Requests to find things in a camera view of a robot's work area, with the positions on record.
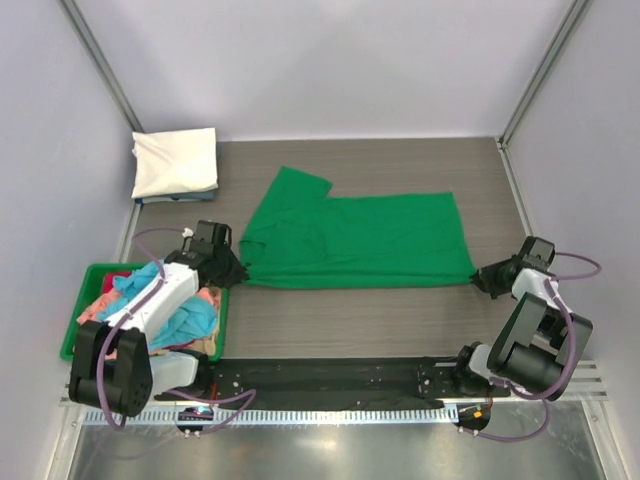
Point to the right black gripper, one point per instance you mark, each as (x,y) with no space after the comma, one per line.
(484,278)

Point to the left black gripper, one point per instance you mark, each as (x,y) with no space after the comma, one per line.
(237,273)

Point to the green t shirt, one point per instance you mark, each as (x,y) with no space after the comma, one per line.
(300,237)

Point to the green plastic tray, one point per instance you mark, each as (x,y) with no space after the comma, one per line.
(91,290)

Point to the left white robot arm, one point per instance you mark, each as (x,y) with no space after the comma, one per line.
(156,330)

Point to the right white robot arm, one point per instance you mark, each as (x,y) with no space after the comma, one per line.
(537,351)

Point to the light blue t shirt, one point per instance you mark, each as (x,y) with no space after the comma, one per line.
(140,279)

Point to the beige t shirt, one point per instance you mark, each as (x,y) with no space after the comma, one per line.
(194,325)

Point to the magenta t shirt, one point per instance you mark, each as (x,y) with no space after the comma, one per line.
(116,281)

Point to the folded white t shirt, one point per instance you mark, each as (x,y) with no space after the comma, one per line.
(175,162)

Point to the pink t shirt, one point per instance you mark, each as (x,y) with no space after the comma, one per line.
(101,308)

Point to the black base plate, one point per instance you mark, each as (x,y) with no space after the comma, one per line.
(346,384)

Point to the right aluminium frame post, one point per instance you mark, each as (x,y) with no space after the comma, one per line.
(569,23)

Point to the aluminium frame post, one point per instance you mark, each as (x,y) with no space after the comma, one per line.
(569,23)
(90,44)

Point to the white slotted cable duct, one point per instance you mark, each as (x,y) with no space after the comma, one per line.
(183,415)

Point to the left aluminium frame post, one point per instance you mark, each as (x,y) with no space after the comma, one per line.
(90,44)

